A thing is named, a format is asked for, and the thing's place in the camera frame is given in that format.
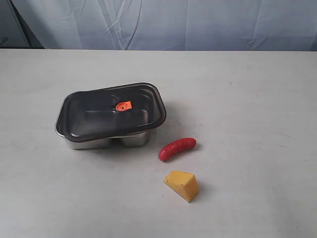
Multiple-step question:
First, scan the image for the dark transparent lunch box lid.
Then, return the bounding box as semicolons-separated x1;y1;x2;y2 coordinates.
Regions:
55;82;166;148

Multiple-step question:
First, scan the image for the red toy sausage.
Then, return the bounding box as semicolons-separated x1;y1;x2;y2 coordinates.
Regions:
158;138;197;162

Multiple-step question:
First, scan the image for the steel two-compartment lunch box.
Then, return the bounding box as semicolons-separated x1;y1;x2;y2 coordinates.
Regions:
55;118;152;150

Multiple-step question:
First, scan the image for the grey backdrop curtain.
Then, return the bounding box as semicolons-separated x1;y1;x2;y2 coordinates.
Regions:
0;0;317;51

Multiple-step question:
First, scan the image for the yellow toy cheese wedge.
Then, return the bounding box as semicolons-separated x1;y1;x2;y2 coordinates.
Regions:
164;171;199;203

